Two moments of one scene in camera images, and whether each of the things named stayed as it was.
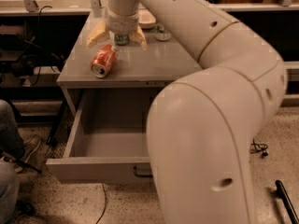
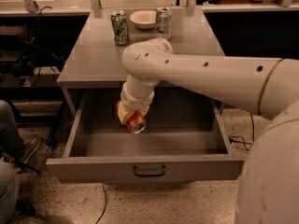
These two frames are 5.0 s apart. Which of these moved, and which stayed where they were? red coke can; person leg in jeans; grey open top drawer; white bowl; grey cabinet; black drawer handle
Moved: red coke can
Stayed: person leg in jeans; black drawer handle; grey open top drawer; grey cabinet; white bowl
